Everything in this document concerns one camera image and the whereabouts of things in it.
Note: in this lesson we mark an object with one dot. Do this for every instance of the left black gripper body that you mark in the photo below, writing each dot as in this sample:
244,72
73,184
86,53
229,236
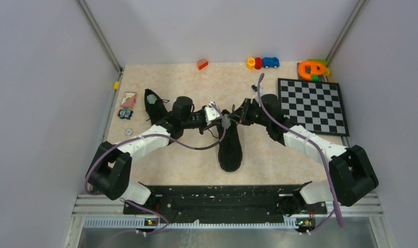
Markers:
197,121

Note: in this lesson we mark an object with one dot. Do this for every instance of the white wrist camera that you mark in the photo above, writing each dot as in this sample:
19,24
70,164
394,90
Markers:
212,113
255,90

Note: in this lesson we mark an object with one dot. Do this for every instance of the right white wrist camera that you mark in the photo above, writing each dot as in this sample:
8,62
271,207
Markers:
255,90

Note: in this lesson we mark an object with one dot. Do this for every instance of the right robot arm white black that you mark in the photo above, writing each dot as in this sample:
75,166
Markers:
350,175

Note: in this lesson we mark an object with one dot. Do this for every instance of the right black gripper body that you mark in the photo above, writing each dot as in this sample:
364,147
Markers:
252,113

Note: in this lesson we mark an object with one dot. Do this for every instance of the yellow toy cylinder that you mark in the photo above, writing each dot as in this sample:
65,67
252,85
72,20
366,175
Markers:
250,63

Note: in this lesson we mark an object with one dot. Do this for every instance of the small blue black toy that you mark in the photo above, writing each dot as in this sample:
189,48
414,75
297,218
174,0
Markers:
125,113

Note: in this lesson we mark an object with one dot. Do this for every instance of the red toy cylinder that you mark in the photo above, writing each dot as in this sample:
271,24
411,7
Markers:
258,63

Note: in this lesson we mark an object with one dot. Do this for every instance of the orange toy brick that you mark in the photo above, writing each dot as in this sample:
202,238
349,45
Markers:
202,63

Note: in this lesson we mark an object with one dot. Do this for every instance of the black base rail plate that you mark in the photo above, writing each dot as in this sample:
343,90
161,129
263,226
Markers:
225,204

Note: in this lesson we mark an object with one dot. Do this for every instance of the pink triangle card box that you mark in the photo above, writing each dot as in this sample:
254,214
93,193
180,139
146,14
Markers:
128,100

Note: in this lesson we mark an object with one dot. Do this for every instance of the small round metal disc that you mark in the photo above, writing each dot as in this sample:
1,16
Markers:
128,132

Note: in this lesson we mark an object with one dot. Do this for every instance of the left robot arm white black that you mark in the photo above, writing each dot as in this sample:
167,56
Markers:
110,169

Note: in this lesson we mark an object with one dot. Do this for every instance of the orange ring toy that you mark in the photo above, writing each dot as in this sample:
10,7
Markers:
311,71

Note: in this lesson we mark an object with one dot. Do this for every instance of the blue toy car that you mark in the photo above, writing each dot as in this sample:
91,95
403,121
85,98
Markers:
270,62

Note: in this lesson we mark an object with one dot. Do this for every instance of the black white checkerboard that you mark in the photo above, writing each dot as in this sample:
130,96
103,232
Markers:
317,106

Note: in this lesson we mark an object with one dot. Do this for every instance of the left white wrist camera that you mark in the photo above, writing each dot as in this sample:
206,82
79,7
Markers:
212,113

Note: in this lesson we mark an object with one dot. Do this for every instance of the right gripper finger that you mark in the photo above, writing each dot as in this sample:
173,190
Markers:
237,117
239,106

